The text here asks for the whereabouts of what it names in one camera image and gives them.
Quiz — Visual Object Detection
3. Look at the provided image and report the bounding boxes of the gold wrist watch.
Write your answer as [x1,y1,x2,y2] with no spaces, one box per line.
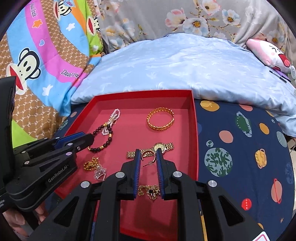
[140,143,174,157]

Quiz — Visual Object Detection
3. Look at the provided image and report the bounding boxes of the grey floral quilt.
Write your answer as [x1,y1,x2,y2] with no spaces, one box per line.
[94,0,295,64]

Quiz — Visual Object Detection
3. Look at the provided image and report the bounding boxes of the colourful monkey cartoon quilt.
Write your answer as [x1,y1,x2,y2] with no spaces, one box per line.
[1,1,103,147]

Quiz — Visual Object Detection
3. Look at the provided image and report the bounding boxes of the gold hoop earring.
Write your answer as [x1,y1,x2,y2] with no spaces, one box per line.
[142,150,156,167]

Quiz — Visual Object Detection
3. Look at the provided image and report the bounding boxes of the red jewelry tray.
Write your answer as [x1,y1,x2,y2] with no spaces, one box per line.
[54,89,200,241]

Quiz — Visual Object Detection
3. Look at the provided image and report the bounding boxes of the silver crystal pendant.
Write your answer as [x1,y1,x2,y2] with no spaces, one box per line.
[94,164,107,181]

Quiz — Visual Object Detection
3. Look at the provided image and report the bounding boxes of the left hand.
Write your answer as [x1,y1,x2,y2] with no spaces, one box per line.
[3,202,48,237]

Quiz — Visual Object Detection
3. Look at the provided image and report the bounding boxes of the light blue blanket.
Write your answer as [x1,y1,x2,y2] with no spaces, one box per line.
[71,33,295,137]

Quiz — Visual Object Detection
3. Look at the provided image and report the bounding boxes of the navy planet print bedsheet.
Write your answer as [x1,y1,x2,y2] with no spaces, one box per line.
[56,97,295,240]

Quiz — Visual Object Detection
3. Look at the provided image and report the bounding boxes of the dark bead bracelet gold charms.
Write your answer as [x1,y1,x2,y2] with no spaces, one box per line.
[87,123,113,153]

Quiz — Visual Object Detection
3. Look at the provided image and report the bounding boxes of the pink white plush toy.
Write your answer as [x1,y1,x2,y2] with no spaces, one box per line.
[246,39,295,79]

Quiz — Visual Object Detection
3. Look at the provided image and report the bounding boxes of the gold chain necklace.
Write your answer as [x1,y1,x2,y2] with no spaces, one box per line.
[83,156,100,172]

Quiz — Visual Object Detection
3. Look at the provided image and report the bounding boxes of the gold bangle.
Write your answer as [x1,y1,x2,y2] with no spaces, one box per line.
[147,107,175,132]

